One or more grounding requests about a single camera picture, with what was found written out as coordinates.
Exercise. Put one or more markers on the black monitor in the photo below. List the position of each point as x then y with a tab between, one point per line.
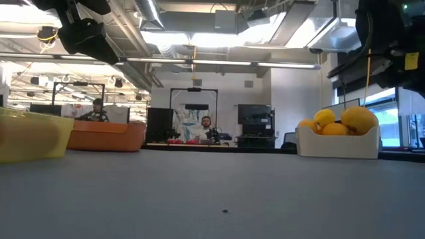
44	110

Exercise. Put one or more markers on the grey ceiling duct panel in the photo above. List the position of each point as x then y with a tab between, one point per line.
292	20

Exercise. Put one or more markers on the orange plastic basket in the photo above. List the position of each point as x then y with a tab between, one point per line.
103	136

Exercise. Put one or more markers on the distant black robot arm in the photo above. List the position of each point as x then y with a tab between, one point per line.
219	135

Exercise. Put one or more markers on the patterned colourful board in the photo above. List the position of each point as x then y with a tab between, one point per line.
186	119

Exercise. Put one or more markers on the round toy orange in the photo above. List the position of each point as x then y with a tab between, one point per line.
335	129
307	124

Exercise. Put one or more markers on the long ceiling light strip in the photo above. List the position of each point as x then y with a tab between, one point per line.
219	62

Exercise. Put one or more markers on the distant robot workstation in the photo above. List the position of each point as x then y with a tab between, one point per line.
172	136

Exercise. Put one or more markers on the white plastic basket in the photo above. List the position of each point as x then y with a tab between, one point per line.
335	147

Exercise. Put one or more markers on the round black ceiling device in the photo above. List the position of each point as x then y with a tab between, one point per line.
46	33

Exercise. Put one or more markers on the black equipment cabinet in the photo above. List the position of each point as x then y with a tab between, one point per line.
255	123

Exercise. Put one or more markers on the grey ceiling junction box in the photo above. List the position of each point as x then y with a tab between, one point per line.
225	20

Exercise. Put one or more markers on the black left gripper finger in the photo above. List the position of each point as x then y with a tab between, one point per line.
86	40

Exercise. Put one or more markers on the bright window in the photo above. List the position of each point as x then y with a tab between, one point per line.
386	129

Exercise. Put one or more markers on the dark office chair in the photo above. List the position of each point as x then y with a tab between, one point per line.
289	141

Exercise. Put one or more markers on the yellow-green plastic basket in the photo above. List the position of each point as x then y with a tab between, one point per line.
33	139

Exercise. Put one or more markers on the wide silver ceiling duct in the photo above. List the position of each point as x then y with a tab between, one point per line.
335	34

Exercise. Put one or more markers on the grey wall vent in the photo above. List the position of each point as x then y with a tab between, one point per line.
197	82
249	83

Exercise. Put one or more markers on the person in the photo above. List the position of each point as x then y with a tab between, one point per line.
96	113
205	127

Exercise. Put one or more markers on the silver ventilation duct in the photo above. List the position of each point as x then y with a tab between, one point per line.
151	13

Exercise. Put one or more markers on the black ceiling spotlight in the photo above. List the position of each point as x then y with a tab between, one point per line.
119	83
34	80

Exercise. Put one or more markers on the white window blind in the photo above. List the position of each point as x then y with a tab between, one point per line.
411	103

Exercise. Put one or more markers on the white partition panel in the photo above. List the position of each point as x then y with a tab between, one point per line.
118	114

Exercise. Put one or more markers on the black camera rig frame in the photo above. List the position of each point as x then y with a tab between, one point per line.
194	89
78	83

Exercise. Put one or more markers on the yellow-orange toy mango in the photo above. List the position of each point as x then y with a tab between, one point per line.
358	119

